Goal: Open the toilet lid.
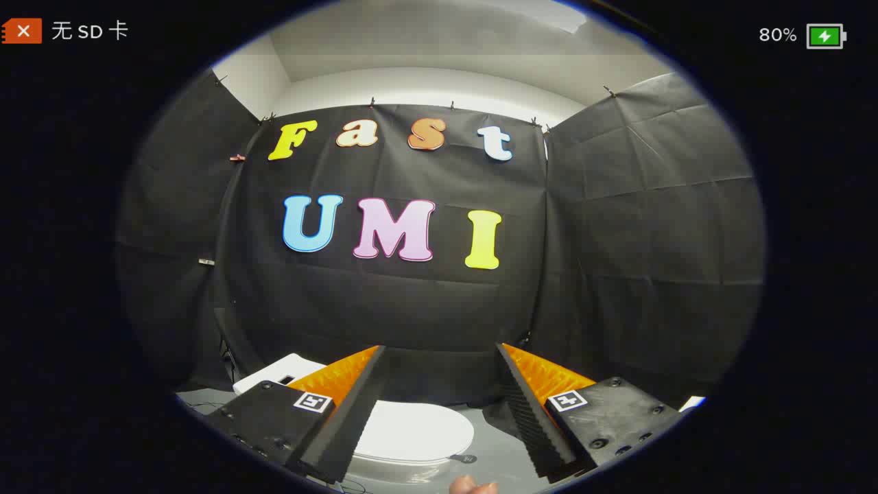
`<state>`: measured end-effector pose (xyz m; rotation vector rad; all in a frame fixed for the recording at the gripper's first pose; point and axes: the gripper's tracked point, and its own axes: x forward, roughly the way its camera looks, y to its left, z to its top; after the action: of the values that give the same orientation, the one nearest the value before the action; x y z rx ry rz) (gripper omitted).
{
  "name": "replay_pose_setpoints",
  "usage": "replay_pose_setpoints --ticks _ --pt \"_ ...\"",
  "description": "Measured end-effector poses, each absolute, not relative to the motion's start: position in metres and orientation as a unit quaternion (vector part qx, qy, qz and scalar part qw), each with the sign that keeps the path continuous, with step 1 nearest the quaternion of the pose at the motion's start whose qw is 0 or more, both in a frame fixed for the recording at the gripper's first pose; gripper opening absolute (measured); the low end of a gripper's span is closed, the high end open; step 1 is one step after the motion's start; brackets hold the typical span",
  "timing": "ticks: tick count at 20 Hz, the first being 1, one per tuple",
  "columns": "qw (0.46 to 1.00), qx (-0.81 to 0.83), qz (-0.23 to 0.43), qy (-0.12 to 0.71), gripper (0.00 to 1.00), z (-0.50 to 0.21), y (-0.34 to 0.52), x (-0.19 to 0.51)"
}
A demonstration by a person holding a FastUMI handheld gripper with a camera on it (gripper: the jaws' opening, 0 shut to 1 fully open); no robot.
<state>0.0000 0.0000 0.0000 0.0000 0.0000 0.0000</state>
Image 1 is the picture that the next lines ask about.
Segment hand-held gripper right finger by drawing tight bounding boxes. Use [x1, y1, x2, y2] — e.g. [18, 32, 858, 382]
[495, 343, 687, 481]

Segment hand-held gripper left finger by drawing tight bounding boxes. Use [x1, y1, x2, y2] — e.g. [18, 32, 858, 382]
[204, 345, 386, 485]

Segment white toilet lid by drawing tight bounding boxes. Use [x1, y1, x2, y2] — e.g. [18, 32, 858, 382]
[353, 400, 475, 467]

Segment white toilet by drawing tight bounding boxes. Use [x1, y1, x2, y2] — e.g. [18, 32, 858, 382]
[233, 353, 475, 485]

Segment black backdrop cloth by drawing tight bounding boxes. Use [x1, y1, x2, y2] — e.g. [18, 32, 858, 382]
[115, 69, 767, 412]

